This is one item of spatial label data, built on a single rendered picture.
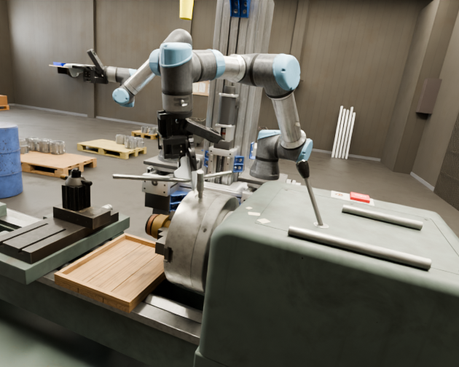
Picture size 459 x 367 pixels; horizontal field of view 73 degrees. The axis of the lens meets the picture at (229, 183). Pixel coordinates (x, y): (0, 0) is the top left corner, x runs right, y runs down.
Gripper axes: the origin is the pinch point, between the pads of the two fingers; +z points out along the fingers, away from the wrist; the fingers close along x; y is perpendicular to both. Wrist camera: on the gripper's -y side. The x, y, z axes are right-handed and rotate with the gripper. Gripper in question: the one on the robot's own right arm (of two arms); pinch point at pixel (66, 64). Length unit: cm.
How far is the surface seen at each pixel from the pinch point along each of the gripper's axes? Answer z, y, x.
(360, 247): -99, 14, -127
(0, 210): 20, 63, -40
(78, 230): -24, 52, -70
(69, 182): -19, 37, -60
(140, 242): -47, 61, -64
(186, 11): -41, -80, 731
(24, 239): -9, 51, -78
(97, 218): -30, 49, -66
